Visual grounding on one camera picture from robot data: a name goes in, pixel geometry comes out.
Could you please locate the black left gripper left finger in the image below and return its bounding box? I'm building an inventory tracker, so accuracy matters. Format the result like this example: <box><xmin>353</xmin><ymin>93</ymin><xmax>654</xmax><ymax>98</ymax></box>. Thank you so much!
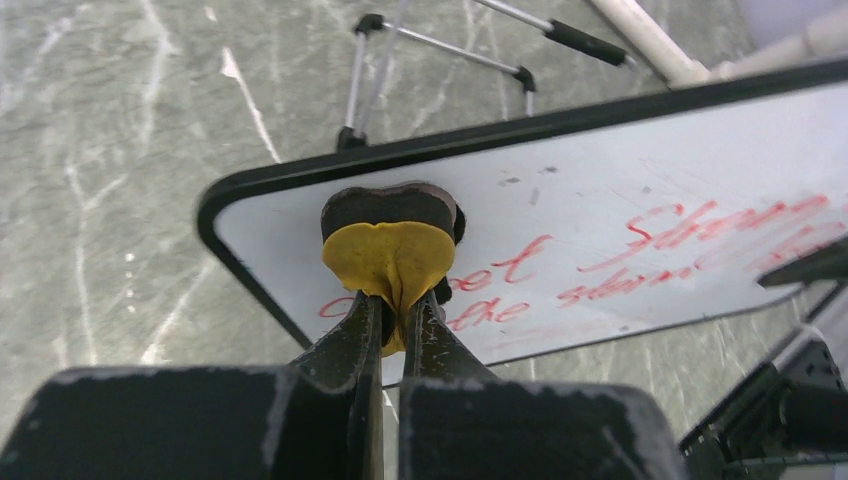
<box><xmin>1</xmin><ymin>294</ymin><xmax>384</xmax><ymax>479</ymax></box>

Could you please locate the white PVC pipe frame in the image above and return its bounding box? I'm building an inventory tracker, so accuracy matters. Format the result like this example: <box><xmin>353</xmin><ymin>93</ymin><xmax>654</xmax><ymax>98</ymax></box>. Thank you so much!
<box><xmin>592</xmin><ymin>1</ymin><xmax>847</xmax><ymax>88</ymax></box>

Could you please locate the metal wire whiteboard stand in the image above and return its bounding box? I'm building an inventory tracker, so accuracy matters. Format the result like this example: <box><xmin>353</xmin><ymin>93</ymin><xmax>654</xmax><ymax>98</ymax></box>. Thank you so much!
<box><xmin>335</xmin><ymin>0</ymin><xmax>637</xmax><ymax>152</ymax></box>

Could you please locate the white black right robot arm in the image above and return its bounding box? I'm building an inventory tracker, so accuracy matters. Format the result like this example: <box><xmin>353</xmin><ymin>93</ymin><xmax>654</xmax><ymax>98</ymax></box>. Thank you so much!
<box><xmin>679</xmin><ymin>237</ymin><xmax>847</xmax><ymax>479</ymax></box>

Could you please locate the yellow black round eraser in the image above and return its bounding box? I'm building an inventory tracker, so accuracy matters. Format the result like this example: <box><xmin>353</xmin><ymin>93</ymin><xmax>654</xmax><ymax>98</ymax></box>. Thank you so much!
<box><xmin>320</xmin><ymin>182</ymin><xmax>466</xmax><ymax>357</ymax></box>

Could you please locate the white whiteboard black frame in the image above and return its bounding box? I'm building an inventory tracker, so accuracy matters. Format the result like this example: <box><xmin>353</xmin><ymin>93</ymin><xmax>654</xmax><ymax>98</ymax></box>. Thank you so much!
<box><xmin>196</xmin><ymin>60</ymin><xmax>847</xmax><ymax>365</ymax></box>

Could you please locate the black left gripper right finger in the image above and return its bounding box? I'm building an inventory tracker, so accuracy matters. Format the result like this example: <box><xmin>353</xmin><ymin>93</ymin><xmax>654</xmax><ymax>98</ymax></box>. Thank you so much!
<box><xmin>397</xmin><ymin>292</ymin><xmax>688</xmax><ymax>479</ymax></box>

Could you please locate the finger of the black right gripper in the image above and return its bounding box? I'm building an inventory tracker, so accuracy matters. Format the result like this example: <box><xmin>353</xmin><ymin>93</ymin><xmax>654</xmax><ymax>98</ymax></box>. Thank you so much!
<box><xmin>757</xmin><ymin>238</ymin><xmax>847</xmax><ymax>288</ymax></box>

